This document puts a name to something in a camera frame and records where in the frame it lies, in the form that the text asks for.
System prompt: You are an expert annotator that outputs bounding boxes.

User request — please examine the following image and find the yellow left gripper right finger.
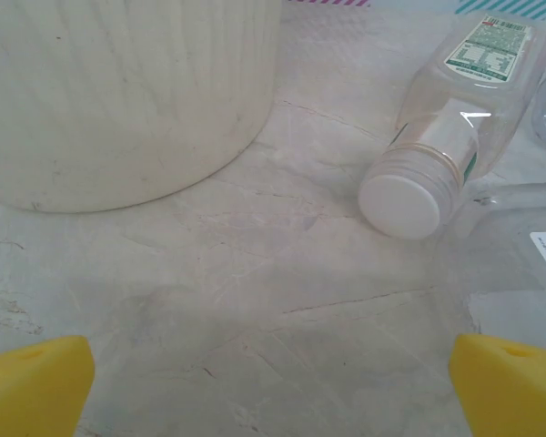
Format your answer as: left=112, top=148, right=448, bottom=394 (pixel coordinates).
left=450, top=333, right=546, bottom=437

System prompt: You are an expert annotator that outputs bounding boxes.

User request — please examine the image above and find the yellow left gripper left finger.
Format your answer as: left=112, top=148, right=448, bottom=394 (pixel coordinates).
left=0, top=335, right=96, bottom=437

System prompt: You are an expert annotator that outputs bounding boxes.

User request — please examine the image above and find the cream plastic bin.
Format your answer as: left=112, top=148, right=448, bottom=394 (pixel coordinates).
left=0, top=0, right=282, bottom=214

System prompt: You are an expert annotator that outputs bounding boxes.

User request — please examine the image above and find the small clear plastic bottle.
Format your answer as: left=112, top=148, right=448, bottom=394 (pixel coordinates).
left=450, top=180, right=546, bottom=320

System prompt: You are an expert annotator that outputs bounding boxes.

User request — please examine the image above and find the clear bottle green label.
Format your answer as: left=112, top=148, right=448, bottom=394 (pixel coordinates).
left=357, top=12, right=546, bottom=241

